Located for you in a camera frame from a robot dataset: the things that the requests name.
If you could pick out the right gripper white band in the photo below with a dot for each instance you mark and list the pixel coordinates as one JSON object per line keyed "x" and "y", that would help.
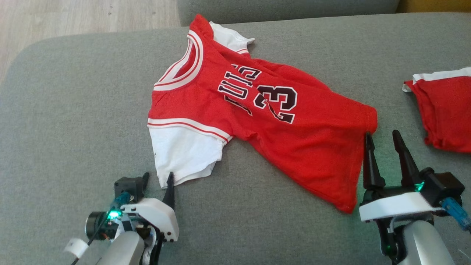
{"x": 393, "y": 206}

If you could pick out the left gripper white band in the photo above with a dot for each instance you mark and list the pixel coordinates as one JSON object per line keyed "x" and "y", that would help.
{"x": 154, "y": 217}

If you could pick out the red Bulls jersey white sleeves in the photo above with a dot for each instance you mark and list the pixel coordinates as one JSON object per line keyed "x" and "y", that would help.
{"x": 294, "y": 147}

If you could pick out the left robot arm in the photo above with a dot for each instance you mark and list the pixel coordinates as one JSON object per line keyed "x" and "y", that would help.
{"x": 123, "y": 250}

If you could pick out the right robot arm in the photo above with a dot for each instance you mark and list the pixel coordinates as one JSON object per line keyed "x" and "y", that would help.
{"x": 427, "y": 246}

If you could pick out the large grey sofa chaise cushion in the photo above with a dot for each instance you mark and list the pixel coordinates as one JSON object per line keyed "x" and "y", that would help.
{"x": 73, "y": 110}

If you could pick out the wide yellow sofa back cushion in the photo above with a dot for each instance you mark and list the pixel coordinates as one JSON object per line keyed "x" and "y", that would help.
{"x": 434, "y": 4}

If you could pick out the grey sofa seat cushion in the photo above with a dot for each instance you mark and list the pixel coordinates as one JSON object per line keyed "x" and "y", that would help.
{"x": 287, "y": 9}

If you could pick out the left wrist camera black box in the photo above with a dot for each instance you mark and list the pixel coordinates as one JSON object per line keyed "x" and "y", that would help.
{"x": 128, "y": 187}

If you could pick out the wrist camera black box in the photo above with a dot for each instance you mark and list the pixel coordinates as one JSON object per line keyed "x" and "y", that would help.
{"x": 128, "y": 187}
{"x": 445, "y": 187}

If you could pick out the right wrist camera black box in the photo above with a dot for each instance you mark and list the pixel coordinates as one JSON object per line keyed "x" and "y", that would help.
{"x": 445, "y": 187}

